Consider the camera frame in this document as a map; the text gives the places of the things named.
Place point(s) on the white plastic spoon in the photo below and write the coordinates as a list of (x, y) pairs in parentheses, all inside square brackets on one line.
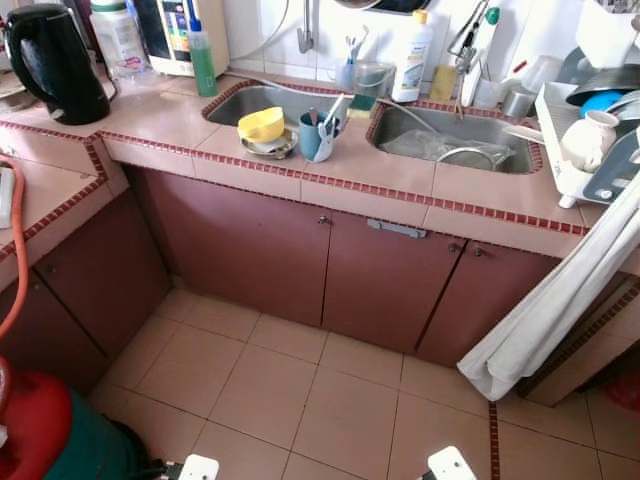
[(335, 108)]

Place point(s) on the dark teal mug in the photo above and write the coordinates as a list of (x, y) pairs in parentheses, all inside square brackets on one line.
[(312, 142)]

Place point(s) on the yellow plastic suction bowl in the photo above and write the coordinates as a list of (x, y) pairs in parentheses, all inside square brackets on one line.
[(262, 125)]

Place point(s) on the grey blue tray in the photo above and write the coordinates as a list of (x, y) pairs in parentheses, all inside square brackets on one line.
[(618, 170)]

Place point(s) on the white hanging cloth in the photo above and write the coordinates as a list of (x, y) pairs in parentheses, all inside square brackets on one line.
[(560, 300)]

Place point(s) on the white ceramic jug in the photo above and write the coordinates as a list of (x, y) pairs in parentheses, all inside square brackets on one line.
[(590, 140)]

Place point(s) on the white dish rack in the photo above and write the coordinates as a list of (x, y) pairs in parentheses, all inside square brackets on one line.
[(555, 140)]

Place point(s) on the blue plate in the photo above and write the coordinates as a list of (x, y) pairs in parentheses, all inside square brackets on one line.
[(603, 101)]

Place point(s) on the black wok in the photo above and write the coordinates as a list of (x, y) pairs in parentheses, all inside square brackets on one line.
[(605, 82)]

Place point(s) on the brown cabinet door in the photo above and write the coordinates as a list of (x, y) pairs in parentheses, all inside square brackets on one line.
[(100, 270), (480, 305), (395, 285), (45, 335), (235, 245)]

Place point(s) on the steel cup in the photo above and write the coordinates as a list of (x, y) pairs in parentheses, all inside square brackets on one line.
[(517, 102)]

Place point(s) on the clear plastic cup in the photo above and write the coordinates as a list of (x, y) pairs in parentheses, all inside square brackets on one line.
[(540, 75)]

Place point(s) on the steel strainer bowl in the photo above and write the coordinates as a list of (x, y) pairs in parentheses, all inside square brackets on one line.
[(465, 155)]

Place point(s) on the white plastic pitcher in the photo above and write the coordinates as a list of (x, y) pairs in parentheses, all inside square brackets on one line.
[(605, 35)]

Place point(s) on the steel sink basin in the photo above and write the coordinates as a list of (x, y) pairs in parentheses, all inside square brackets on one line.
[(235, 100), (440, 125)]

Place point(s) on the clear plastic bag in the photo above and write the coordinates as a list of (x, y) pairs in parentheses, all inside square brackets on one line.
[(420, 148)]

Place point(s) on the yellow sponge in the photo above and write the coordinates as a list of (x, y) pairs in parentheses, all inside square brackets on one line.
[(443, 83)]

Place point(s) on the chrome sink faucet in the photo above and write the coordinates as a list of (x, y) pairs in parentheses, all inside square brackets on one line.
[(470, 50)]

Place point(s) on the white detergent bottle yellow cap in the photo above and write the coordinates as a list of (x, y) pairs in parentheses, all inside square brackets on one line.
[(412, 65)]

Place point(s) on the clear plastic tub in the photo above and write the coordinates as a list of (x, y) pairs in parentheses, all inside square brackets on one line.
[(375, 80)]

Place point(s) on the green scouring sponge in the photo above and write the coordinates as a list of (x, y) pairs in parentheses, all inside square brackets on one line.
[(362, 101)]

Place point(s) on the pale blue toothbrush cup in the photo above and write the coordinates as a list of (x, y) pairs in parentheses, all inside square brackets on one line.
[(347, 75)]

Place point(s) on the white toothbrush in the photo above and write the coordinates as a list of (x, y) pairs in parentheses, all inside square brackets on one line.
[(360, 42)]

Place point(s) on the blue toothbrush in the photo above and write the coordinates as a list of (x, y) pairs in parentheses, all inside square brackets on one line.
[(350, 50)]

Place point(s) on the black hanging pan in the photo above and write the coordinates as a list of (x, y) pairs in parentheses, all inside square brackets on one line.
[(385, 5)]

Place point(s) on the green soap bottle blue cap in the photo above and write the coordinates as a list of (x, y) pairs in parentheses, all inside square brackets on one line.
[(203, 65)]

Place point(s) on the beige water filter appliance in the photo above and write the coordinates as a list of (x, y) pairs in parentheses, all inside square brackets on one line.
[(170, 35)]

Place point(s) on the clear jar green lid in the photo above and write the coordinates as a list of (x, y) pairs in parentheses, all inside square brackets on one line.
[(118, 40)]

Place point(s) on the dark green container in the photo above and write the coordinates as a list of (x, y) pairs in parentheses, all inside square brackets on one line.
[(95, 440)]

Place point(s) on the black electric kettle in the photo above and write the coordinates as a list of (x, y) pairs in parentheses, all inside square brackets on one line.
[(60, 70)]

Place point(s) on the white plastic block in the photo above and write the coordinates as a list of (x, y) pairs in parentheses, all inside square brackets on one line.
[(5, 195)]

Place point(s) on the red gas cylinder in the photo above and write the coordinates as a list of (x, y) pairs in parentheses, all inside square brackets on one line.
[(30, 430)]

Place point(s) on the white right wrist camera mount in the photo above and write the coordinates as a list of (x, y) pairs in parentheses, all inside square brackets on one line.
[(450, 465)]

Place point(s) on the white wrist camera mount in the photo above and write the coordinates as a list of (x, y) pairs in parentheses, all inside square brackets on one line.
[(450, 465), (198, 468)]

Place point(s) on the grey wall tap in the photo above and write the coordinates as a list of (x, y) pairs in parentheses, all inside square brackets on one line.
[(306, 30)]

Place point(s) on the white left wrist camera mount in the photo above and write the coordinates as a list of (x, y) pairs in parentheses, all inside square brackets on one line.
[(198, 468)]

